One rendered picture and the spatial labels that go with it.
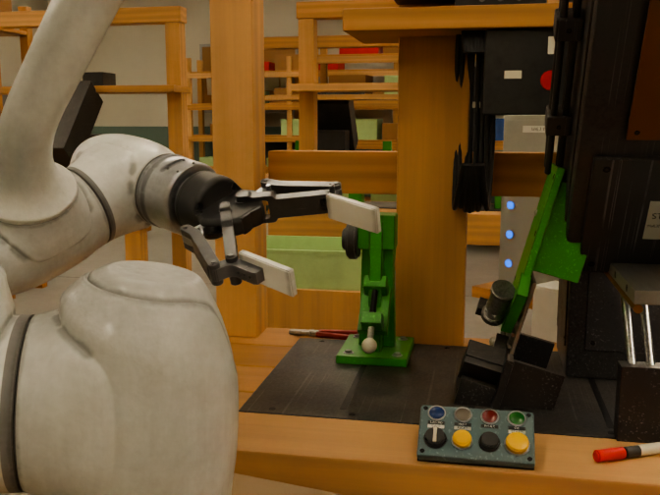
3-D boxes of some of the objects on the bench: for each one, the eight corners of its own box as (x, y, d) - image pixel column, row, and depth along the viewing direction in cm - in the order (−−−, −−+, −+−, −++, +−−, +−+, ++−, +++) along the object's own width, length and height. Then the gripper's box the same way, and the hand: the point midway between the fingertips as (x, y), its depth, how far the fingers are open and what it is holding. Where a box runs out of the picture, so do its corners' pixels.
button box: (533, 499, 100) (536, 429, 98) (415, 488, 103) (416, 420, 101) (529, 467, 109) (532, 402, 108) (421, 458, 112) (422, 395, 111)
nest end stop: (494, 389, 124) (502, 373, 120) (458, 377, 125) (464, 361, 121) (495, 382, 125) (503, 366, 121) (459, 371, 126) (466, 355, 122)
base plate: (1064, 484, 100) (1067, 469, 100) (238, 422, 121) (238, 410, 121) (897, 379, 141) (898, 368, 141) (300, 347, 162) (300, 337, 161)
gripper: (101, 220, 82) (246, 279, 70) (265, 132, 98) (408, 168, 85) (119, 279, 86) (258, 346, 74) (274, 186, 102) (411, 227, 89)
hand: (330, 247), depth 80 cm, fingers open, 13 cm apart
